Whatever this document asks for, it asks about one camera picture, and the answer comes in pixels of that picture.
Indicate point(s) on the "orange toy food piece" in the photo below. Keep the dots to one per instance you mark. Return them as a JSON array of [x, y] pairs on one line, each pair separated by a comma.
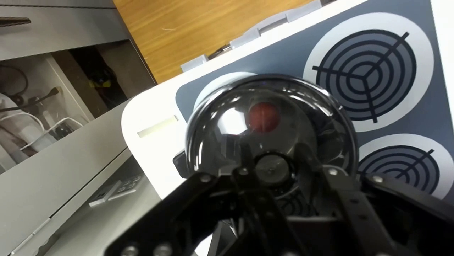
[[262, 117]]

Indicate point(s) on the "black glass pot lid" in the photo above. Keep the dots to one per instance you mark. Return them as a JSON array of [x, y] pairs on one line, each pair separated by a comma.
[[217, 142]]

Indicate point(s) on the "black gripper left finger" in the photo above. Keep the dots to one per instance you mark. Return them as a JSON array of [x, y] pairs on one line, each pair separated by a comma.
[[189, 213]]

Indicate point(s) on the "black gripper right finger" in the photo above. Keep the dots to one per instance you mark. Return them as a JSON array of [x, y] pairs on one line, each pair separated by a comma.
[[377, 218]]

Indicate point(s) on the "grey metal cabinet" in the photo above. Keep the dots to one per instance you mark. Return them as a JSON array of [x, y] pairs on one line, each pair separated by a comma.
[[47, 189]]

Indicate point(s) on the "grey stove knob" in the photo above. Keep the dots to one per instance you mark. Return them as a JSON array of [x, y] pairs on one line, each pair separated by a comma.
[[272, 23], [194, 63], [306, 9], [243, 37]]

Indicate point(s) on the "white toy kitchen playset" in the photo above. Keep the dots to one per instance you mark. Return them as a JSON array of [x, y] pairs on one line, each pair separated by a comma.
[[150, 151]]

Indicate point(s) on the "grey toy stove top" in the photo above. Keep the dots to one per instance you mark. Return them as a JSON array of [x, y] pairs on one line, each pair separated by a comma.
[[292, 51]]

